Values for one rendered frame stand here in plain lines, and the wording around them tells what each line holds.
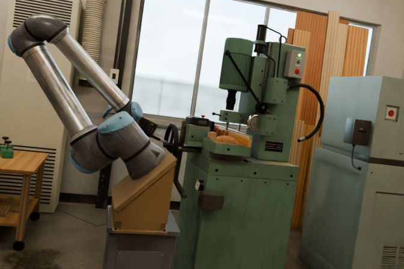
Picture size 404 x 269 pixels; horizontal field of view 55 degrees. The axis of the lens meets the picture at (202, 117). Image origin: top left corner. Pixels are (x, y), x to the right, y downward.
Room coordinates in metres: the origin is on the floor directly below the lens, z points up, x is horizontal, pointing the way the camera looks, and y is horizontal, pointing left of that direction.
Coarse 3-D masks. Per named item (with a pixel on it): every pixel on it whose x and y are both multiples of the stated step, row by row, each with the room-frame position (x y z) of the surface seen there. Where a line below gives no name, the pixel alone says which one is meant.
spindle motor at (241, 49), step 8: (232, 40) 2.30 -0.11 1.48; (240, 40) 2.29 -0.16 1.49; (248, 40) 2.30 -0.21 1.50; (224, 48) 2.35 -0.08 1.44; (232, 48) 2.30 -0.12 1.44; (240, 48) 2.29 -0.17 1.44; (248, 48) 2.30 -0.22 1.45; (224, 56) 2.34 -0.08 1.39; (232, 56) 2.29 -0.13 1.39; (240, 56) 2.29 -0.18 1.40; (248, 56) 2.32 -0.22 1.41; (224, 64) 2.32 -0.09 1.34; (232, 64) 2.29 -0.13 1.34; (240, 64) 2.29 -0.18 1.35; (248, 64) 2.33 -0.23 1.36; (224, 72) 2.32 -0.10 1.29; (232, 72) 2.29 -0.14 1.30; (248, 72) 2.34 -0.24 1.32; (224, 80) 2.31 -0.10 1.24; (232, 80) 2.29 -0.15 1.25; (240, 80) 2.30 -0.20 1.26; (224, 88) 2.31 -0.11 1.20; (232, 88) 2.29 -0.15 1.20; (240, 88) 2.30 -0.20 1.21
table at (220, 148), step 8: (192, 144) 2.23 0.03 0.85; (200, 144) 2.25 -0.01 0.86; (208, 144) 2.17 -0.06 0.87; (216, 144) 2.05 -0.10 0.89; (224, 144) 2.07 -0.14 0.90; (232, 144) 2.08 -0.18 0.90; (216, 152) 2.06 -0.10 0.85; (224, 152) 2.07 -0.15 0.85; (232, 152) 2.08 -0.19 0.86; (240, 152) 2.10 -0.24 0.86; (248, 152) 2.11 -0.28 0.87
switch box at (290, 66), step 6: (288, 54) 2.33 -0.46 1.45; (294, 54) 2.30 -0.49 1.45; (306, 54) 2.33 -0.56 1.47; (288, 60) 2.32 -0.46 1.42; (294, 60) 2.30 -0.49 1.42; (300, 60) 2.31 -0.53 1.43; (288, 66) 2.31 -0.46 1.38; (294, 66) 2.30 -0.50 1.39; (300, 66) 2.32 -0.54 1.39; (288, 72) 2.30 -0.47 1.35; (294, 72) 2.31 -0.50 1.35; (300, 72) 2.32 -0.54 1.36; (294, 78) 2.36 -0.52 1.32; (300, 78) 2.32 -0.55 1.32
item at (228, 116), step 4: (220, 112) 2.38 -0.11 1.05; (224, 112) 2.33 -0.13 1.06; (228, 112) 2.33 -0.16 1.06; (232, 112) 2.34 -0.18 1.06; (236, 112) 2.35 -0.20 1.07; (240, 112) 2.36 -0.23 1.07; (220, 116) 2.37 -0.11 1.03; (224, 116) 2.33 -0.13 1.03; (228, 116) 2.34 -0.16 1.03; (232, 116) 2.34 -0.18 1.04; (236, 116) 2.35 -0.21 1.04; (220, 120) 2.36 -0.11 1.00; (224, 120) 2.33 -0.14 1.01; (228, 120) 2.34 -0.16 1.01; (232, 120) 2.34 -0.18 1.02; (236, 120) 2.35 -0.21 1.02; (228, 124) 2.37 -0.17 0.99
